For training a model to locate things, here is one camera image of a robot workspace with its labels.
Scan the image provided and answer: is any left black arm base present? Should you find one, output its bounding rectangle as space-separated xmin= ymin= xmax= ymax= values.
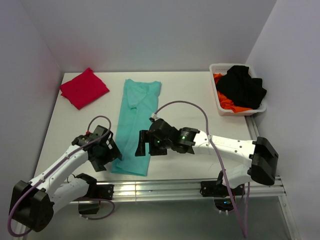
xmin=78 ymin=184 xmax=114 ymax=216

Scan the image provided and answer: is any black t-shirt in basket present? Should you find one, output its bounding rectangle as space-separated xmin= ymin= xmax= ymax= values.
xmin=216 ymin=65 xmax=267 ymax=110

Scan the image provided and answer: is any folded red t-shirt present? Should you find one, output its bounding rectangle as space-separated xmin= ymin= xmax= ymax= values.
xmin=59 ymin=68 xmax=110 ymax=110

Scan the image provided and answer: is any aluminium mounting rail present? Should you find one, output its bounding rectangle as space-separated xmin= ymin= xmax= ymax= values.
xmin=86 ymin=123 xmax=285 ymax=205

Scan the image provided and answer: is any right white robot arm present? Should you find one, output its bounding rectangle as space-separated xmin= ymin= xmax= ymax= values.
xmin=135 ymin=118 xmax=279 ymax=195

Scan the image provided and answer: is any white plastic basket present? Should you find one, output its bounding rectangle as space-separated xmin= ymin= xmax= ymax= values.
xmin=209 ymin=63 xmax=267 ymax=116

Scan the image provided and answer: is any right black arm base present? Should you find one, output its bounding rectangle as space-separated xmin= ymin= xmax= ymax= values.
xmin=199 ymin=180 xmax=245 ymax=212

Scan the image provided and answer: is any orange t-shirt in basket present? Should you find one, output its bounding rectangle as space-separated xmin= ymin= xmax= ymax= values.
xmin=212 ymin=72 xmax=252 ymax=113

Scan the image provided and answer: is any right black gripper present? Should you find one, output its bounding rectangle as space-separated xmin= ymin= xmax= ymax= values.
xmin=135 ymin=129 xmax=173 ymax=156

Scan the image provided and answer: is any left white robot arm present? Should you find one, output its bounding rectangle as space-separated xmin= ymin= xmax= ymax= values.
xmin=7 ymin=125 xmax=122 ymax=232

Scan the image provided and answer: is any teal t-shirt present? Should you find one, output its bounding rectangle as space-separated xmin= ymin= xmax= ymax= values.
xmin=111 ymin=79 xmax=162 ymax=177

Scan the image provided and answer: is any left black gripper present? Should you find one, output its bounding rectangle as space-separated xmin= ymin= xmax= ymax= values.
xmin=89 ymin=137 xmax=122 ymax=172

